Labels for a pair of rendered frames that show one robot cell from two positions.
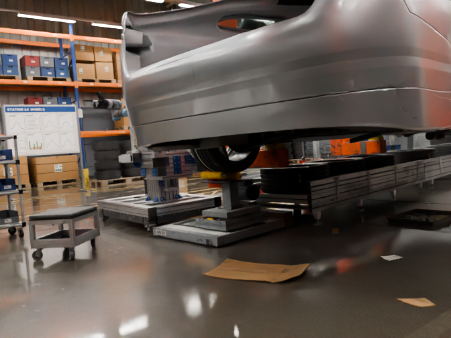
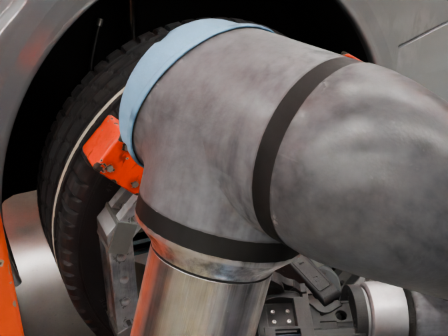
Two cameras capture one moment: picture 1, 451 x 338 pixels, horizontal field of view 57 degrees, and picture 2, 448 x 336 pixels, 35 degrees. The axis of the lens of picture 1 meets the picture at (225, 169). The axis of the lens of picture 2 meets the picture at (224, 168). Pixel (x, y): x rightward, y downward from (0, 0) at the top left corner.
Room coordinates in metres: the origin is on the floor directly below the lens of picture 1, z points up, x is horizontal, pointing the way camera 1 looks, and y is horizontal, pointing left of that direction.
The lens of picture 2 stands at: (4.60, 0.40, 1.58)
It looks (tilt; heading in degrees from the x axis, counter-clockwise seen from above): 29 degrees down; 200
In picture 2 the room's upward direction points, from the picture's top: 1 degrees counter-clockwise
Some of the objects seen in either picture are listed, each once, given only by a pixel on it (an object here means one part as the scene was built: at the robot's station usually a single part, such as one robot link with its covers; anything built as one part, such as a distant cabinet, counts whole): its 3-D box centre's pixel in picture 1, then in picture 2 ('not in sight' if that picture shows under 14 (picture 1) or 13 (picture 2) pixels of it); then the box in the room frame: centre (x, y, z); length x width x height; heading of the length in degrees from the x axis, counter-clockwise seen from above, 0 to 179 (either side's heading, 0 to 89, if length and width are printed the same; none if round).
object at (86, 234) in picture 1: (66, 232); not in sight; (3.23, 1.27, 0.17); 0.43 x 0.36 x 0.34; 170
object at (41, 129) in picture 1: (45, 148); not in sight; (8.68, 3.68, 0.98); 1.50 x 0.50 x 1.95; 128
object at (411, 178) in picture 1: (343, 191); not in sight; (4.70, -1.31, 0.14); 2.47 x 0.85 x 0.27; 134
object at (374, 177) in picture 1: (376, 179); not in sight; (4.41, -1.59, 0.28); 2.47 x 0.06 x 0.22; 134
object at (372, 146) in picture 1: (362, 140); not in sight; (5.23, -1.73, 0.69); 0.52 x 0.17 x 0.35; 44
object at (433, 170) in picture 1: (407, 172); not in sight; (5.90, -2.56, 0.20); 1.00 x 0.86 x 0.39; 134
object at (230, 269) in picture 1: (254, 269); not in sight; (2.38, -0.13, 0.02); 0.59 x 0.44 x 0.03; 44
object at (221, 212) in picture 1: (230, 196); not in sight; (3.49, -0.03, 0.32); 0.40 x 0.30 x 0.28; 134
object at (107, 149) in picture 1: (119, 161); not in sight; (10.87, 2.71, 0.55); 1.40 x 0.80 x 1.09; 130
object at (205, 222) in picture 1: (232, 218); not in sight; (3.49, -0.03, 0.13); 0.50 x 0.36 x 0.10; 134
